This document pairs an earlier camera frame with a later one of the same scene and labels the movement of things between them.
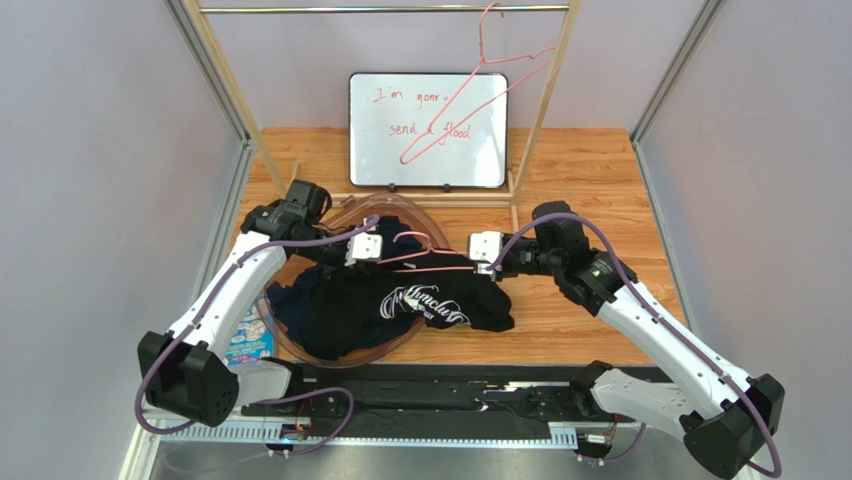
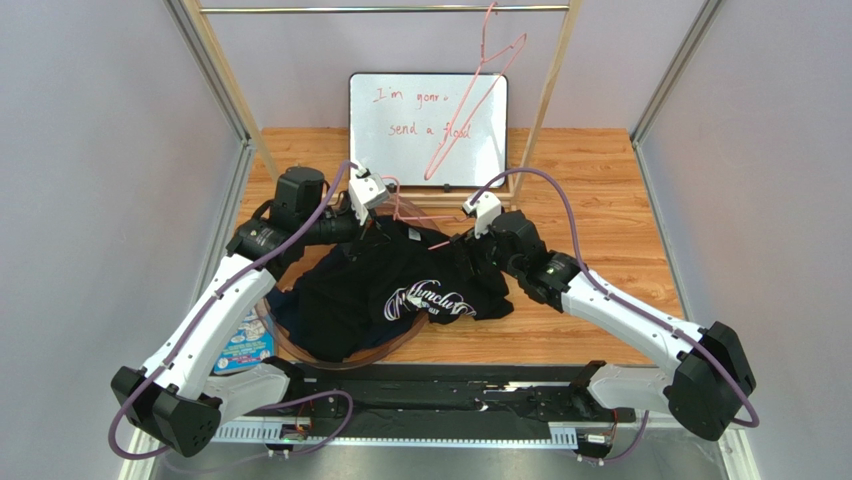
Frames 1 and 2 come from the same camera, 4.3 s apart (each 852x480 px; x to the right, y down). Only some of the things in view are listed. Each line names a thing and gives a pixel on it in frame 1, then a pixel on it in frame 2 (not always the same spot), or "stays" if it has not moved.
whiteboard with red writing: (428, 130) stays
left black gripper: (342, 270) → (372, 235)
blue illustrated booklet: (253, 338) stays
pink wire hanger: (430, 249) → (399, 217)
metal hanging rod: (385, 10) stays
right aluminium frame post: (666, 83) stays
